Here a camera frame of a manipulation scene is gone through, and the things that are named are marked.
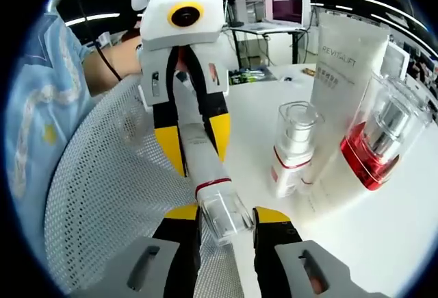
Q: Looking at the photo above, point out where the red collared skincare pump bottle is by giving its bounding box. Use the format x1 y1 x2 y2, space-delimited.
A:
339 71 435 192

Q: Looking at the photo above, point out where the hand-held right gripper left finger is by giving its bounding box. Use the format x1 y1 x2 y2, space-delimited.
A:
70 203 203 298

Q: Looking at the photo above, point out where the person's light blue shirt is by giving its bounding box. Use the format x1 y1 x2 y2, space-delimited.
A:
5 13 100 210

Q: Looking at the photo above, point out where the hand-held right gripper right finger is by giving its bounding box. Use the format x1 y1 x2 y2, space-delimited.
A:
252 206 391 298

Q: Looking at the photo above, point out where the red label skincare bottle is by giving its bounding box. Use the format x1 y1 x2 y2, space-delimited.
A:
272 101 325 199

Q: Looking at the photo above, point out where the slim white skincare bottle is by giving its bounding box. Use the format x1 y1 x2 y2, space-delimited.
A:
172 70 255 247

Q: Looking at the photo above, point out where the grey mesh office chair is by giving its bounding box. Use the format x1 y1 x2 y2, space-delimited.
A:
44 75 247 298

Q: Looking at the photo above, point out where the black cable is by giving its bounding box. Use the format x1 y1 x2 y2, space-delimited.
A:
77 0 123 82

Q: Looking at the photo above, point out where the monitor with maroon screen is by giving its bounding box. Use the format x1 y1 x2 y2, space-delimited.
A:
263 0 305 25

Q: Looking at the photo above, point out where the green black skincare pack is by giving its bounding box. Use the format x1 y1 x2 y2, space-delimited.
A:
229 66 275 86

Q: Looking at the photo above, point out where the white skincare tube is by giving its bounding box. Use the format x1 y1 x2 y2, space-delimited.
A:
299 9 391 195

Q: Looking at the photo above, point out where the black legged standing desk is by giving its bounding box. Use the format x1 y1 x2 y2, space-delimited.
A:
227 23 309 66

